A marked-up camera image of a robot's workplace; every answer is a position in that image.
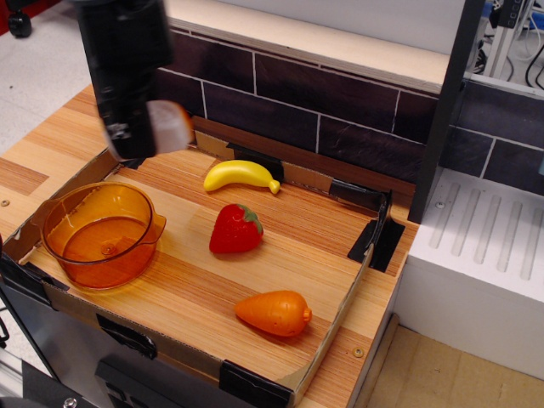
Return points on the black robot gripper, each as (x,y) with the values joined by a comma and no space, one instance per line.
(125,42)

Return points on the white and orange toy sushi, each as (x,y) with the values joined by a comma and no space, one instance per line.
(171,125)

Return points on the orange transparent plastic pot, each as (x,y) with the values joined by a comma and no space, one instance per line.
(103,235)

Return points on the cardboard fence with black tape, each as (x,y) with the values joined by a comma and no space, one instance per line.
(171,337)

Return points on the yellow toy banana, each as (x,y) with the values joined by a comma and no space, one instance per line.
(240,172)

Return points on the red toy strawberry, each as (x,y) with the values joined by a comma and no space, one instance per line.
(237,229)

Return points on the black caster wheel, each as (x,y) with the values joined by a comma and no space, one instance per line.
(19,24)

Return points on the orange toy carrot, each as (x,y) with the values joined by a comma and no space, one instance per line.
(280,313)

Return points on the dark brick backsplash shelf unit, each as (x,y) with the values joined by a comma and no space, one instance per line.
(365,111)

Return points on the white ridged sink drainboard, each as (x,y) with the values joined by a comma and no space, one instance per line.
(473,278)

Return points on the white aluminium frame with cables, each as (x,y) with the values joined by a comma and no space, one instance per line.
(509,47)

